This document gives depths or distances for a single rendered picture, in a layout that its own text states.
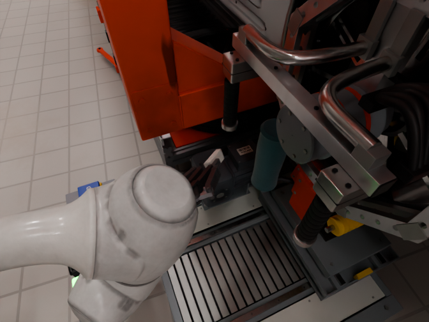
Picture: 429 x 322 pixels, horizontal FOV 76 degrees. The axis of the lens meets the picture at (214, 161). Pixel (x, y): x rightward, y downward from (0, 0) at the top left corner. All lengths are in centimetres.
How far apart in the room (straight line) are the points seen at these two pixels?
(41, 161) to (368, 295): 180
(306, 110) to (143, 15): 51
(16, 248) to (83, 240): 6
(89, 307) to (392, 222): 59
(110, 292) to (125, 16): 62
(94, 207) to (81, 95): 198
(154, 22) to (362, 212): 71
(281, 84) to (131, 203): 33
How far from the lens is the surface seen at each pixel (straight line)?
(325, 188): 43
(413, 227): 68
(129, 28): 81
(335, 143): 43
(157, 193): 28
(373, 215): 74
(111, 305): 44
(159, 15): 81
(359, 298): 134
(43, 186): 178
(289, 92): 49
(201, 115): 104
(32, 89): 251
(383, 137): 78
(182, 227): 29
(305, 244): 56
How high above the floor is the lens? 126
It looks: 52 degrees down
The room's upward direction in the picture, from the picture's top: straight up
